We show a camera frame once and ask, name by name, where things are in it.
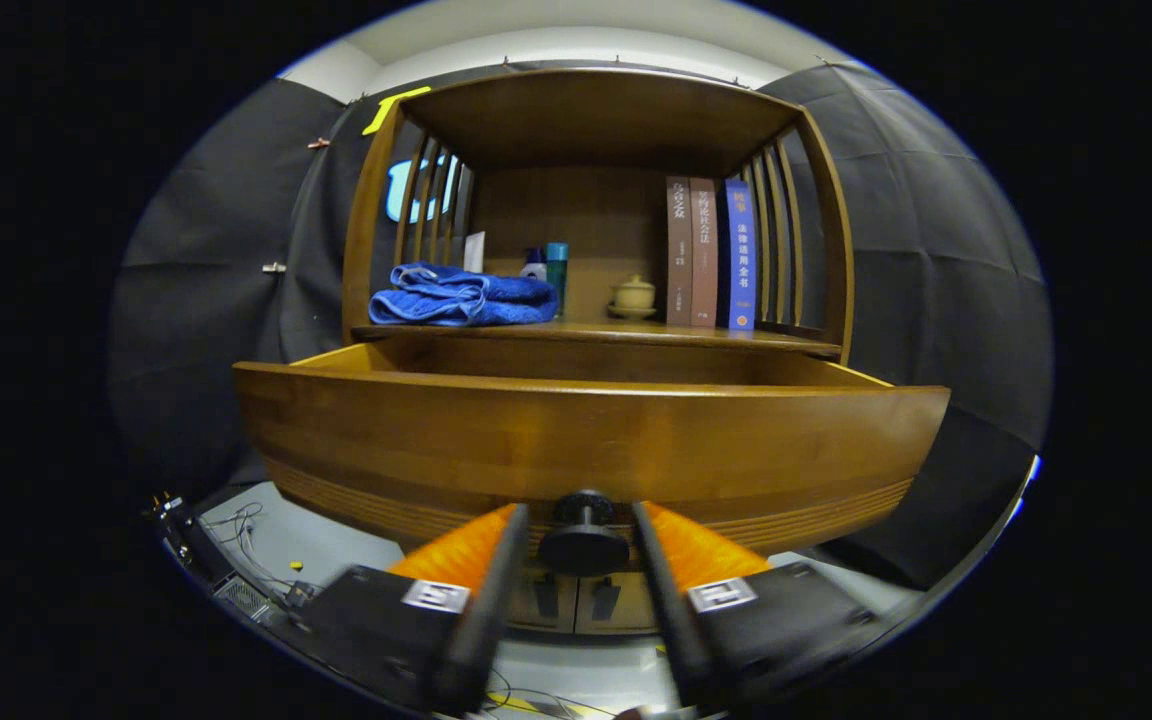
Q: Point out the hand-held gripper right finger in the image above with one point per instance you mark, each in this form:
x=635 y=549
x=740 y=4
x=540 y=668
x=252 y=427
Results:
x=671 y=610

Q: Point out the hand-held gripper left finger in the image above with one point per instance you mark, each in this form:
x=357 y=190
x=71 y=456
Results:
x=481 y=610

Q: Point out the wooden drawer with black knob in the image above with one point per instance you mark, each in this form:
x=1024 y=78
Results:
x=586 y=440

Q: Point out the wooden cabinet door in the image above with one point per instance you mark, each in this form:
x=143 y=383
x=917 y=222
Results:
x=631 y=600
x=566 y=615

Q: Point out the wooden countertop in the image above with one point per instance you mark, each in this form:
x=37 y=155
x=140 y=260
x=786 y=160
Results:
x=636 y=333

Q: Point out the wooden cabinet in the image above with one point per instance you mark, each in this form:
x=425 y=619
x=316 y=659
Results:
x=586 y=120

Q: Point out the black electronics box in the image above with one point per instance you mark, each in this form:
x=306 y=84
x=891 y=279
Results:
x=236 y=590

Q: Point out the blue folded towel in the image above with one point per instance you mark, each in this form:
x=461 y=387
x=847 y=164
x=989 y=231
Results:
x=466 y=300

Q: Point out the beige lidded tea cup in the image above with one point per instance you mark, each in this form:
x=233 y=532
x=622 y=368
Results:
x=633 y=296

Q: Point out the white bottle with blue cap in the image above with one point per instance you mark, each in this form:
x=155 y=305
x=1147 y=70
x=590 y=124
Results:
x=534 y=266

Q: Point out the teal bottle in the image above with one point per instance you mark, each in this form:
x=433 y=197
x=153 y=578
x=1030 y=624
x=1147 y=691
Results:
x=557 y=265

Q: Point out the white tube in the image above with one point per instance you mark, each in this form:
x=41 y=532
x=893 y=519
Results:
x=474 y=252

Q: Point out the reddish brown book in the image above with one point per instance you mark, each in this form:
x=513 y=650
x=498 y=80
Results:
x=704 y=250

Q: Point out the blue book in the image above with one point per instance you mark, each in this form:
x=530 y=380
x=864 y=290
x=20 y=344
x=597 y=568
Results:
x=741 y=255

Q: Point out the black backdrop cloth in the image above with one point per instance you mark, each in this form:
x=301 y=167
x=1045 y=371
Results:
x=936 y=250

